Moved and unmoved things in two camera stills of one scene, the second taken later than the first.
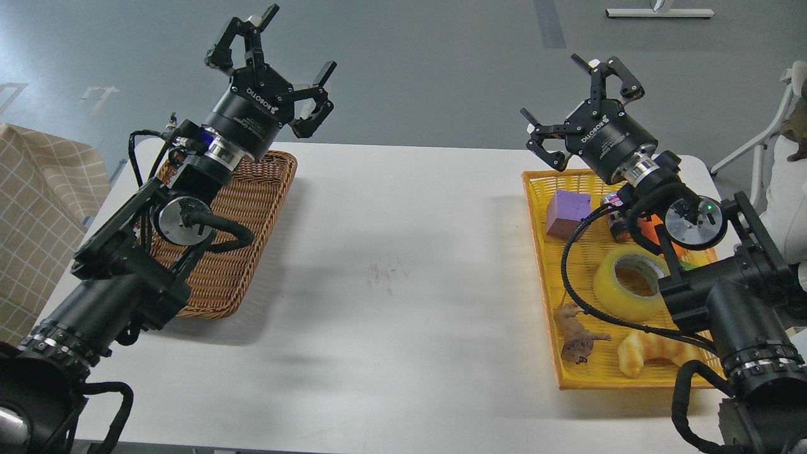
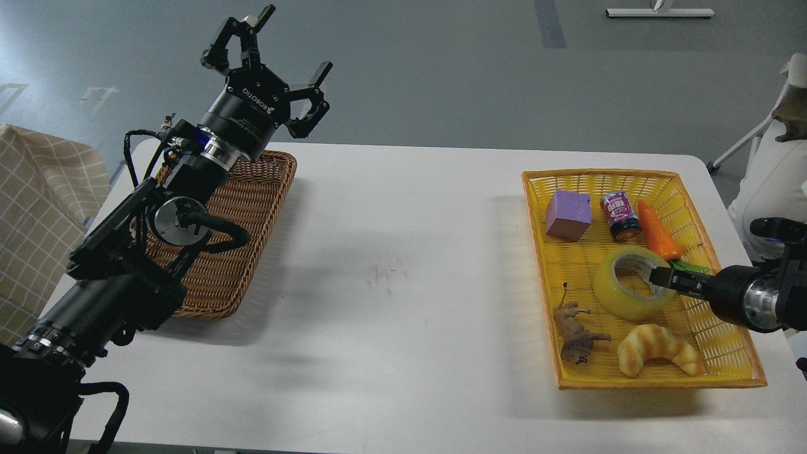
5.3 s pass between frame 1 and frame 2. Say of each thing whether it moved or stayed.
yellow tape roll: stayed
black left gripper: stayed
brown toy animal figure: stayed
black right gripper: moved
